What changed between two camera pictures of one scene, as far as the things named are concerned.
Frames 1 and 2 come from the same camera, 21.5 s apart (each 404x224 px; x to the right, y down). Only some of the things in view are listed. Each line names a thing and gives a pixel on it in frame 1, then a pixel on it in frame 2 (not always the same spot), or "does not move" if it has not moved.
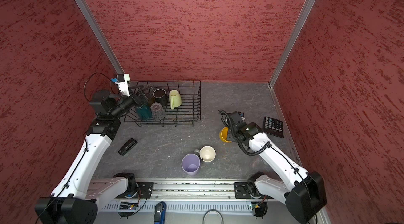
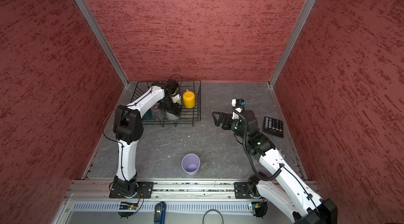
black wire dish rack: [165, 102] does not move
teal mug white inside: [144, 112] does not move
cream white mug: [207, 153] to [170, 116]
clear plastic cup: [157, 111] does not move
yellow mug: [223, 134] to [189, 98]
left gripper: [143, 96] to [172, 110]
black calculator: [273, 126] does not move
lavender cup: [190, 163] does not move
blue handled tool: [160, 213] does not move
